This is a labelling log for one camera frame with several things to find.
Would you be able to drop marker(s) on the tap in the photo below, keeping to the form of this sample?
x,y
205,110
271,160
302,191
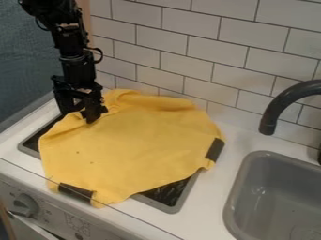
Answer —
x,y
281,104

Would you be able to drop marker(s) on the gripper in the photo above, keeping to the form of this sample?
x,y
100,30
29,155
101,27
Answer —
x,y
76,88

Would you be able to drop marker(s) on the toy sink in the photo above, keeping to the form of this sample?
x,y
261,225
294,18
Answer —
x,y
276,200

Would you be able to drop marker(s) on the yellow cloth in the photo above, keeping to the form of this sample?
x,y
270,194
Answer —
x,y
129,140

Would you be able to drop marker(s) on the toy stove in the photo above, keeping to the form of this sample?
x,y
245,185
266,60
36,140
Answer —
x,y
167,193

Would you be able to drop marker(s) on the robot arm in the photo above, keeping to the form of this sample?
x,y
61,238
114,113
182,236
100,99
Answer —
x,y
70,34

